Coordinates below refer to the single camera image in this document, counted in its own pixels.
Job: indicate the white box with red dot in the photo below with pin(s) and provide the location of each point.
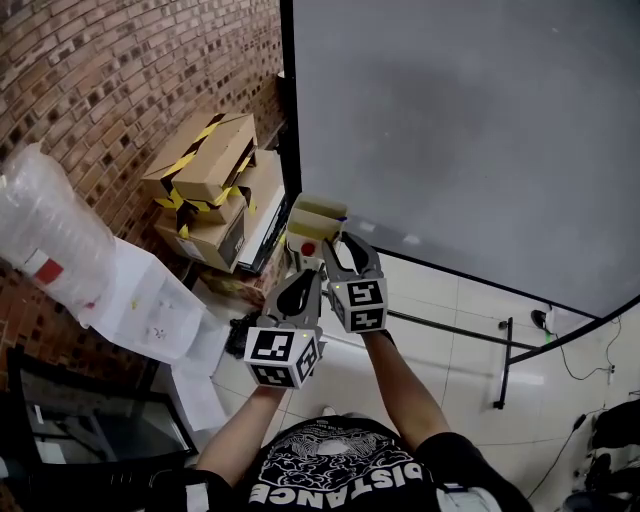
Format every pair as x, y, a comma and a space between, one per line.
312, 227

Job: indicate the white paper sheet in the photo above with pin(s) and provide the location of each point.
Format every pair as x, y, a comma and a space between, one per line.
197, 390

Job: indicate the black bag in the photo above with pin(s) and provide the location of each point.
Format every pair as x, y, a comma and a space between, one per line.
617, 425

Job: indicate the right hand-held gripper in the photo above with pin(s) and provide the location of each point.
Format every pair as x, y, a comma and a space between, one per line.
362, 305

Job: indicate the black tangled bundle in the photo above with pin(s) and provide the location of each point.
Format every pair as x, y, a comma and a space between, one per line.
242, 337

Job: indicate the brown cardboard box white label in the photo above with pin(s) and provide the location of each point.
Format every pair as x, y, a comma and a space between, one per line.
200, 240

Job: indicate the person's right forearm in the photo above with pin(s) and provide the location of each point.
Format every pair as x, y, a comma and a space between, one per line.
405, 390

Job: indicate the person's gray trousers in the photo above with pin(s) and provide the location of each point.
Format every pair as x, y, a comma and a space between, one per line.
357, 416

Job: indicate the cardboard box yellow-black tape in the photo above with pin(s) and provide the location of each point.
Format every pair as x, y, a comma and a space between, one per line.
220, 150

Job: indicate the person's white shoe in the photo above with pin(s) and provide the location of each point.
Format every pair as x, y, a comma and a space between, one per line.
329, 411

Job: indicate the person's left forearm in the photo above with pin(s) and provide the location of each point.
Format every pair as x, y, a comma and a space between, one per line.
240, 435

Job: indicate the black framed glass panel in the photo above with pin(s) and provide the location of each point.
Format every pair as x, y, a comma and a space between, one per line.
100, 425

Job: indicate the printed cardboard box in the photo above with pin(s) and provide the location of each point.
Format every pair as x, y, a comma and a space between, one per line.
240, 287

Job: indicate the small waste bin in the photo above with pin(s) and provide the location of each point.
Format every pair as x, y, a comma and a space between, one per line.
306, 265

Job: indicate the large grey board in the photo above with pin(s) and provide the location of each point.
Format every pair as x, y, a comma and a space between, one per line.
450, 125

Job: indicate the person's black printed shirt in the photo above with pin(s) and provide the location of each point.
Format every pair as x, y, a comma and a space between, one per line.
340, 475

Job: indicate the black sports shoe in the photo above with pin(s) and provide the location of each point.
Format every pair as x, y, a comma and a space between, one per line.
600, 472

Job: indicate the clear plastic roll red label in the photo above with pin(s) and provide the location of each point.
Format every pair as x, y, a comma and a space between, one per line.
50, 225

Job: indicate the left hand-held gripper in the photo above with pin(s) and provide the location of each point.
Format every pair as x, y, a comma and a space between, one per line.
280, 355

